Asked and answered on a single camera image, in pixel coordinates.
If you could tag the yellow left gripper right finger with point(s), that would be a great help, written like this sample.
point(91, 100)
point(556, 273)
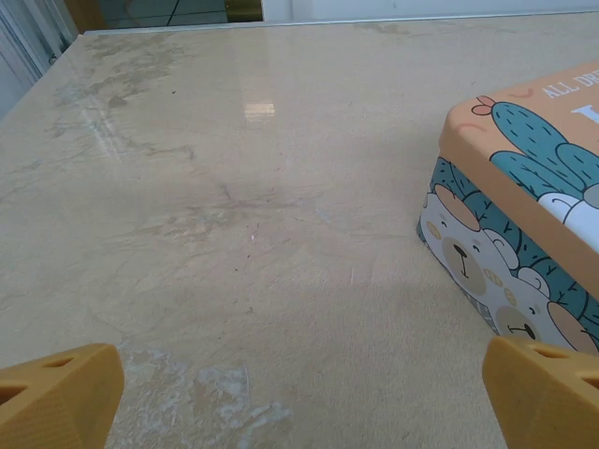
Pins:
point(543, 397)

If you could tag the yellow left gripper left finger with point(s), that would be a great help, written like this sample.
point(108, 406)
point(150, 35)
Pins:
point(61, 397)

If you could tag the illustrated bear tin box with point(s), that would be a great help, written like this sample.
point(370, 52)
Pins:
point(515, 201)

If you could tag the aluminium table edge bar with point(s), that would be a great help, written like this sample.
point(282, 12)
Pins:
point(327, 24)

